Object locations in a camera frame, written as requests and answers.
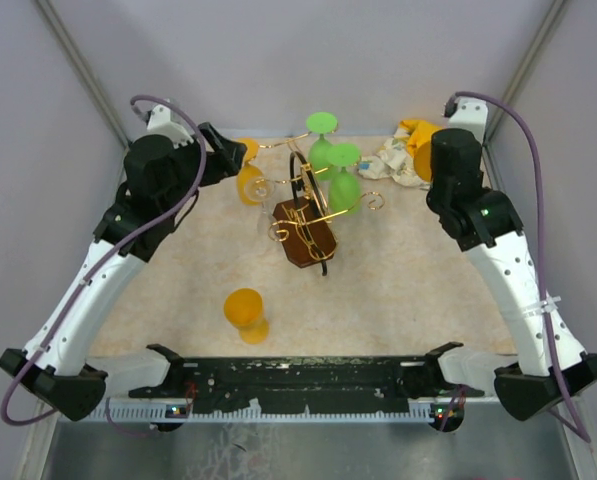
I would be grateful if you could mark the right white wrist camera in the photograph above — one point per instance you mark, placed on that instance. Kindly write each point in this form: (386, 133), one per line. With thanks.
(469, 114)

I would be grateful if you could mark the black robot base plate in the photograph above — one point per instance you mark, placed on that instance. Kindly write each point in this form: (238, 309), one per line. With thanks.
(294, 385)

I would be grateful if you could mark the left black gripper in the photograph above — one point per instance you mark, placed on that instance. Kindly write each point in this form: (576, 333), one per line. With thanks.
(226, 158)

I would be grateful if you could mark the orange wine glass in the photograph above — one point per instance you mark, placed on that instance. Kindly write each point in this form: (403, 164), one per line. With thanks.
(249, 174)
(244, 310)
(422, 162)

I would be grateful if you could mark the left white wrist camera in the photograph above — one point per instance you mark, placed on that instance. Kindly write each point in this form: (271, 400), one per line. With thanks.
(162, 121)

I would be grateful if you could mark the gold wire wine glass rack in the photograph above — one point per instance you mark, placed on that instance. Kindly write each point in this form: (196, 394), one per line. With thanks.
(303, 223)

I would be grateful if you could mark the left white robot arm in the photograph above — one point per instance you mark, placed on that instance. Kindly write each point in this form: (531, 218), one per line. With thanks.
(162, 175)

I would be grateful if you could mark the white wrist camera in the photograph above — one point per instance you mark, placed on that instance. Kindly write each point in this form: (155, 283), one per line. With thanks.
(469, 114)
(162, 121)

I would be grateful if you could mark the clear wine glass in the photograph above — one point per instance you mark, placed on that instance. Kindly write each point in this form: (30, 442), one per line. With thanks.
(261, 191)

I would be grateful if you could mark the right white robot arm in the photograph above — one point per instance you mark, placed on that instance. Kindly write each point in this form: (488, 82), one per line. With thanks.
(549, 362)

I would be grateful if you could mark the white slotted cable duct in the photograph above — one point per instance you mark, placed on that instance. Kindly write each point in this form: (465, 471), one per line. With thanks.
(161, 413)

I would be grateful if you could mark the green wine glass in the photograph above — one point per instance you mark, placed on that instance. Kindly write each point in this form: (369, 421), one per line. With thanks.
(344, 190)
(321, 123)

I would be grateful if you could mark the crumpled floral yellow cloth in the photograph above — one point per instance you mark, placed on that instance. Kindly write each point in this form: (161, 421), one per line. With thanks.
(394, 159)

